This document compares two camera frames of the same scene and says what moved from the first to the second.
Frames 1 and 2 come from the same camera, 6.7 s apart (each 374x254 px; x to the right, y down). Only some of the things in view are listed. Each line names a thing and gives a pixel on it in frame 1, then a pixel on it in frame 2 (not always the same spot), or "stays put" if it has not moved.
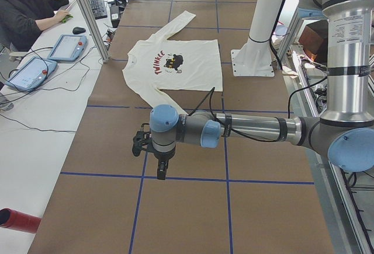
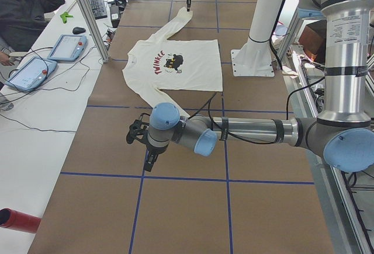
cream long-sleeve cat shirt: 160,63 stays put
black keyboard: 97,6 stays put
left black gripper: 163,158 -> 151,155
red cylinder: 14,219 stays put
